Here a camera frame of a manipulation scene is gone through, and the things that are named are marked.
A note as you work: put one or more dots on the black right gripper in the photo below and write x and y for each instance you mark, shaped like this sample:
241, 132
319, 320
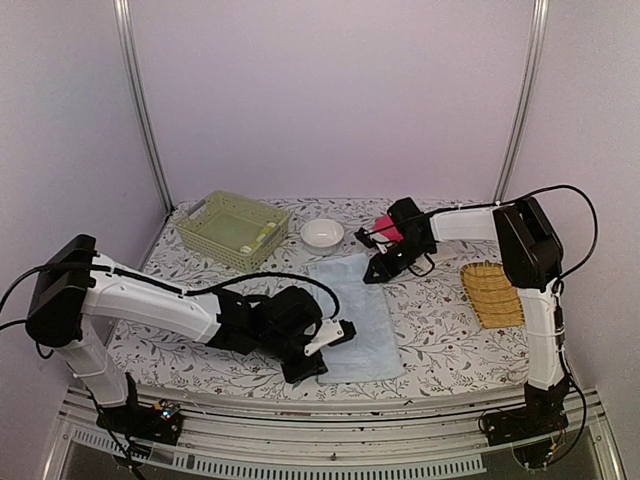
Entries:
387, 271

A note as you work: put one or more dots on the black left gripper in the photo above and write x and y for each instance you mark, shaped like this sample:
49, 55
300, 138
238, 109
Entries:
296, 374

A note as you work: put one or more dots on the light blue towel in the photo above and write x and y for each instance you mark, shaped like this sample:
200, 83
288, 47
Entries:
372, 355

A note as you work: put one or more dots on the green crocodile pattern towel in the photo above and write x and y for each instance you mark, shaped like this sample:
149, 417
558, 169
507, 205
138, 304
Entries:
262, 235

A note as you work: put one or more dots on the green plastic basket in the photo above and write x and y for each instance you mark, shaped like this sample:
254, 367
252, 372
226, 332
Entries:
218, 225

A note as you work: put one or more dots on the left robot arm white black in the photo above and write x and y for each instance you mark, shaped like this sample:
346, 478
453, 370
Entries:
78, 284

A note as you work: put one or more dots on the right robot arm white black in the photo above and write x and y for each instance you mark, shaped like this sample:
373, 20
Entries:
530, 253

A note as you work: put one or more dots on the pink towel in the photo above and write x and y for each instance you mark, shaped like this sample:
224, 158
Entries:
385, 231

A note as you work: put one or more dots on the white ceramic bowl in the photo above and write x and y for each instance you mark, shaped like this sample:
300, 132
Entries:
322, 236

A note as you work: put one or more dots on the yellow woven bamboo tray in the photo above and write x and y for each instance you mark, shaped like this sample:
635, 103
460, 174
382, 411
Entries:
493, 298

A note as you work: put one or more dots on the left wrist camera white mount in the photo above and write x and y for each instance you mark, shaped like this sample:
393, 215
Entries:
330, 332

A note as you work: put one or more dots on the aluminium front rail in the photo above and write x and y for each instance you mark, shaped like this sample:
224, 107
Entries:
231, 437

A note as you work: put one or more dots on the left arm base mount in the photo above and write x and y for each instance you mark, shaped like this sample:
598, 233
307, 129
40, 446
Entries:
160, 423

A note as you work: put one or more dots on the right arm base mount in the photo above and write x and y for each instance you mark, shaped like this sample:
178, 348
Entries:
541, 432

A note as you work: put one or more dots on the right aluminium frame post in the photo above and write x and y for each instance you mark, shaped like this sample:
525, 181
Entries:
531, 67

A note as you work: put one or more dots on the aluminium frame post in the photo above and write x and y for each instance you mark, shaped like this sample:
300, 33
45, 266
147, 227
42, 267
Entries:
124, 26
531, 67

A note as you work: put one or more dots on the left aluminium frame post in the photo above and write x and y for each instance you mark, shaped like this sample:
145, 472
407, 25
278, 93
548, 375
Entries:
124, 26

